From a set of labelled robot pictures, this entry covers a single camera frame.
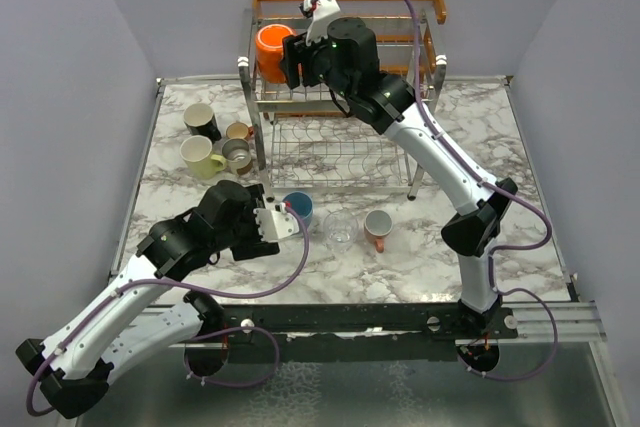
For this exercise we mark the aluminium table frame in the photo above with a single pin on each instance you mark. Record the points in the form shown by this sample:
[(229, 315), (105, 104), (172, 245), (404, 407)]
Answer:
[(554, 373)]

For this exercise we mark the orange mug black handle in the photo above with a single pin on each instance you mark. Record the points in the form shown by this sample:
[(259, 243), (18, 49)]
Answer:
[(269, 51)]

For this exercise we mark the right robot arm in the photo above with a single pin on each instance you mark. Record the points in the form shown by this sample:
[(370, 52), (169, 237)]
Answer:
[(389, 106)]

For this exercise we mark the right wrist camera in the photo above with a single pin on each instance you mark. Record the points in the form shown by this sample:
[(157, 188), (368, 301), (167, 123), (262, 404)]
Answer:
[(321, 13)]

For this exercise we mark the pink ceramic mug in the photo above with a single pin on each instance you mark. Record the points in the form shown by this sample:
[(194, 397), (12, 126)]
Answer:
[(378, 224)]

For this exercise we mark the light green mug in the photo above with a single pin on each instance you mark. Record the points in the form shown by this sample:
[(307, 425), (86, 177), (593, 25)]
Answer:
[(198, 154)]

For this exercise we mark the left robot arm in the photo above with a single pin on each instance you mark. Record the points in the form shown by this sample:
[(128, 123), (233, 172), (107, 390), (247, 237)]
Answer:
[(148, 305)]

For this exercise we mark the steel two-tier dish rack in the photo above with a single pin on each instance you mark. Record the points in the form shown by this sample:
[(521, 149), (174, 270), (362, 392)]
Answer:
[(340, 106)]

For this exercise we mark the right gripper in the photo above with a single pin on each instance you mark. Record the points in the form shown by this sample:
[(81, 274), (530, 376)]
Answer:
[(294, 55)]

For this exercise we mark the cream cup brown band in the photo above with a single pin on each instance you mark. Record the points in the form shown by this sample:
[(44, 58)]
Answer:
[(238, 156)]

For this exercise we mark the clear plastic tumbler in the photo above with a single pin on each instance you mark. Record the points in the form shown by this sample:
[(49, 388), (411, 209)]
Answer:
[(340, 230)]

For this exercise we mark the black faceted mug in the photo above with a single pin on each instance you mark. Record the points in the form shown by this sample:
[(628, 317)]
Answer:
[(199, 119)]

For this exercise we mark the orange wooden rack frame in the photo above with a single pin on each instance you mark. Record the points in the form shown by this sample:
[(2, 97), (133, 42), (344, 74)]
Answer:
[(393, 27)]

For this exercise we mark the small copper orange cup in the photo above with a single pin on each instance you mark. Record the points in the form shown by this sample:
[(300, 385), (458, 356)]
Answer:
[(239, 130)]

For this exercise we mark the light blue plastic cup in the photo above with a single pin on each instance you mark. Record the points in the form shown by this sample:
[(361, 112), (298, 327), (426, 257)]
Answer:
[(302, 204)]

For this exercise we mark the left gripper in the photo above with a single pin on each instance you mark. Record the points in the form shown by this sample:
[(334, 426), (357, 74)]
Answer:
[(255, 246)]

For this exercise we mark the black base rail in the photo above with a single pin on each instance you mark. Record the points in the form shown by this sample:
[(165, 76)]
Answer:
[(315, 333)]

